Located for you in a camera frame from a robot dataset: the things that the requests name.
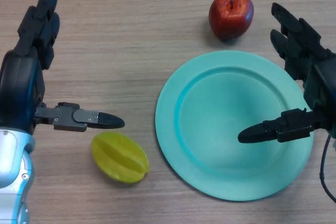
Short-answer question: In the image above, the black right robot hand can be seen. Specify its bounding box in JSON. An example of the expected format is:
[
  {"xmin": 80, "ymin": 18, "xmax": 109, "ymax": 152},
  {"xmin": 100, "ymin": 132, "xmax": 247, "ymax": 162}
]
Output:
[{"xmin": 237, "ymin": 2, "xmax": 336, "ymax": 144}]

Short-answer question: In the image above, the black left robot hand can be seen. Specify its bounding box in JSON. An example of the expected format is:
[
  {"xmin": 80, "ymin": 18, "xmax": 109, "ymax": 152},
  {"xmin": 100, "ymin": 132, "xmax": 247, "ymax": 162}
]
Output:
[{"xmin": 0, "ymin": 0, "xmax": 125, "ymax": 134}]

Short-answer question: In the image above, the yellow starfruit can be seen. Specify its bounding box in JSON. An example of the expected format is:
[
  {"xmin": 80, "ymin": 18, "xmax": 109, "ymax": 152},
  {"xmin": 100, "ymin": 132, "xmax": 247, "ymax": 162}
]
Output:
[{"xmin": 91, "ymin": 132, "xmax": 151, "ymax": 184}]

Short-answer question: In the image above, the green round plate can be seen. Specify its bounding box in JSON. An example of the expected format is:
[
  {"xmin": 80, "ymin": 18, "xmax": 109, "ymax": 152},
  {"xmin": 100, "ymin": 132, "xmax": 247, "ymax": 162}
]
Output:
[{"xmin": 154, "ymin": 50, "xmax": 315, "ymax": 202}]

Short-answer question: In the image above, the red apple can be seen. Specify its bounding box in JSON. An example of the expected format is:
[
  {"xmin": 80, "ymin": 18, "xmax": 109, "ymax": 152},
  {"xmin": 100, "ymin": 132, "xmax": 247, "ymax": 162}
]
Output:
[{"xmin": 208, "ymin": 0, "xmax": 255, "ymax": 41}]

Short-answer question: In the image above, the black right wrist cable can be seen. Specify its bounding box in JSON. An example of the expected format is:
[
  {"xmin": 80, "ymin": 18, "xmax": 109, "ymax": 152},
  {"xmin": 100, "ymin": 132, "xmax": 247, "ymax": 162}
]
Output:
[{"xmin": 319, "ymin": 131, "xmax": 336, "ymax": 201}]

